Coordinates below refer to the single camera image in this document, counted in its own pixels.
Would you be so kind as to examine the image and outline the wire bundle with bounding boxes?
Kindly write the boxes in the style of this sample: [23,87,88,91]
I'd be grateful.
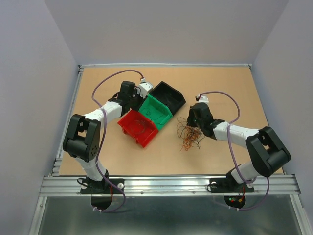
[176,116,208,152]

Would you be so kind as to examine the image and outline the red plastic bin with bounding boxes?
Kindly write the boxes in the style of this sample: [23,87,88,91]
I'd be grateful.
[118,110,159,148]

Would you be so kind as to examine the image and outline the wires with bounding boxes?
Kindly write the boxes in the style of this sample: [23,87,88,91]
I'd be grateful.
[128,119,152,135]

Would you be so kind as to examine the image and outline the green plastic bin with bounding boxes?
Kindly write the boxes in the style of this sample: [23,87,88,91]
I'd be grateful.
[138,95,173,131]

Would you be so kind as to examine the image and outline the black plastic bin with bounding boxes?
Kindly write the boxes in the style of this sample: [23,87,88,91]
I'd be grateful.
[150,81,186,115]

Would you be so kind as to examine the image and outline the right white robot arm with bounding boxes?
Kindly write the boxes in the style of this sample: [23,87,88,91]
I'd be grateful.
[187,102,291,191]

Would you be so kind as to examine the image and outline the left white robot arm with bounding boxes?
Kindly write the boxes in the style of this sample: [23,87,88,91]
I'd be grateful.
[63,79,153,194]

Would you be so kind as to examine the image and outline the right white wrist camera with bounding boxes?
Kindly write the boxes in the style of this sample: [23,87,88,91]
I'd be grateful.
[195,94,209,104]

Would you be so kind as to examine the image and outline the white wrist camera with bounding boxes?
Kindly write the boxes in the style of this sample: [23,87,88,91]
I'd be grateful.
[137,82,153,98]
[195,94,209,104]

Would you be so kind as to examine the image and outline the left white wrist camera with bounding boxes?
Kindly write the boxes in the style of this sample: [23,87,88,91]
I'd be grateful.
[137,82,153,98]

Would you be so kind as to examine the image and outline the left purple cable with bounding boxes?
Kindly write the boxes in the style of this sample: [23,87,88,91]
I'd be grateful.
[91,69,147,213]

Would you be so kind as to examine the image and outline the aluminium back rail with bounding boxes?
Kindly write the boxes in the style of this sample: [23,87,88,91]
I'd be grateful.
[78,63,252,69]

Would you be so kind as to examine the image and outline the aluminium rail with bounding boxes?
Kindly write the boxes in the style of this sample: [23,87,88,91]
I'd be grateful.
[49,65,84,177]
[78,63,252,69]
[39,175,301,197]

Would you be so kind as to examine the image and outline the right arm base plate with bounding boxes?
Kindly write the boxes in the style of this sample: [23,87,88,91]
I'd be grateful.
[206,172,254,193]

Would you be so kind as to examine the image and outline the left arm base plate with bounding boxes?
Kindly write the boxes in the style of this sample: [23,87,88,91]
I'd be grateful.
[77,177,122,195]

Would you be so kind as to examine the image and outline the aluminium left rail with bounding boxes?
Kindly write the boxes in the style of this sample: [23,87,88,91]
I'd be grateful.
[49,65,84,177]

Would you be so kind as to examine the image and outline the aluminium front rail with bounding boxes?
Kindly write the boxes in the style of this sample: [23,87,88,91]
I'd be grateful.
[39,175,301,197]

